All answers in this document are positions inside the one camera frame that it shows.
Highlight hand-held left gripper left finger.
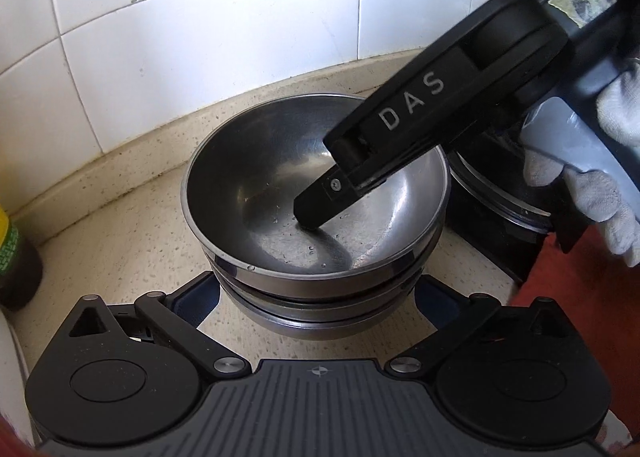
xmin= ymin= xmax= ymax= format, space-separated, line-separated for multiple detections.
xmin=67 ymin=271 xmax=252 ymax=379

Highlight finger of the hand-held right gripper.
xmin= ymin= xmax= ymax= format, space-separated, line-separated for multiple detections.
xmin=292 ymin=134 xmax=438 ymax=229

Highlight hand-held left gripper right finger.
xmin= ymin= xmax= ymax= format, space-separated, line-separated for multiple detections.
xmin=384 ymin=274 xmax=567 ymax=379

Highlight stainless steel bowl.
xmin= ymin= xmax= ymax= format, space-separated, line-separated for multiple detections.
xmin=219 ymin=282 xmax=427 ymax=339
xmin=199 ymin=217 xmax=447 ymax=312
xmin=181 ymin=93 xmax=451 ymax=278

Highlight person's right hand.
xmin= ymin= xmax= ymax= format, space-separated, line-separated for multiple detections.
xmin=520 ymin=59 xmax=640 ymax=269

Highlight black gas stove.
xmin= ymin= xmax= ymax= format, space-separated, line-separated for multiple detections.
xmin=442 ymin=102 xmax=601 ymax=286

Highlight orange red cloth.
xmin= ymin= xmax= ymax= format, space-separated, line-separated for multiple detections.
xmin=510 ymin=232 xmax=640 ymax=457

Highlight yellow label dark sauce bottle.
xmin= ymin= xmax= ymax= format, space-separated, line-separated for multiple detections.
xmin=0 ymin=204 xmax=45 ymax=313

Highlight white condiment tray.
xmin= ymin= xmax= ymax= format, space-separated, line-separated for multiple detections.
xmin=0 ymin=307 xmax=39 ymax=444

